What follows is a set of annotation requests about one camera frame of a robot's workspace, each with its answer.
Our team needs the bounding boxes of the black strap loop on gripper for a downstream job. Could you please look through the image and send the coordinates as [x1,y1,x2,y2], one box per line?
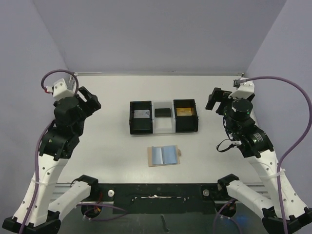
[216,138,236,154]

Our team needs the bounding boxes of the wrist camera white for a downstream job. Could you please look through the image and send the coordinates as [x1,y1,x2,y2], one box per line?
[229,78,254,99]
[46,78,76,101]

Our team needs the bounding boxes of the black white card tray organizer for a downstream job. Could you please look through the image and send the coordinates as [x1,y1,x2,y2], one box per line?
[129,99,199,135]

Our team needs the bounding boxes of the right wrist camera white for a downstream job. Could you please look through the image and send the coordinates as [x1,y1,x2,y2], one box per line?
[229,78,254,99]

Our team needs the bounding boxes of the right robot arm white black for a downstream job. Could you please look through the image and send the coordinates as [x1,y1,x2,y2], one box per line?
[205,87,312,234]

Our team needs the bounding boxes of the black card in tray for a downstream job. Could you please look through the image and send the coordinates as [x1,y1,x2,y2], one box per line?
[155,108,172,117]

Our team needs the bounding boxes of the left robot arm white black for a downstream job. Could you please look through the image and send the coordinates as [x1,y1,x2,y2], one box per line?
[2,87,101,234]

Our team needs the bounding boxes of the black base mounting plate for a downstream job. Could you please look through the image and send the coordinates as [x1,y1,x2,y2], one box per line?
[83,183,232,215]

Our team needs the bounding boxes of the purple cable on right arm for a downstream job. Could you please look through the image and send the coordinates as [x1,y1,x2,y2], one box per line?
[233,76,312,234]

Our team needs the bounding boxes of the aluminium frame rail front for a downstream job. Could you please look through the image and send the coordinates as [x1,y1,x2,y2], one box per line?
[50,183,271,202]

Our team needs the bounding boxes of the gold card in tray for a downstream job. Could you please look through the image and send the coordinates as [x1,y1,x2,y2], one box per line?
[176,107,194,117]

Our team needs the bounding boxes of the silver grey credit card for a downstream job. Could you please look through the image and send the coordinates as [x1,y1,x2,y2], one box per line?
[133,109,152,119]

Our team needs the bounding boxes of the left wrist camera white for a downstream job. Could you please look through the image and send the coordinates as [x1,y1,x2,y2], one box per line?
[46,78,76,101]

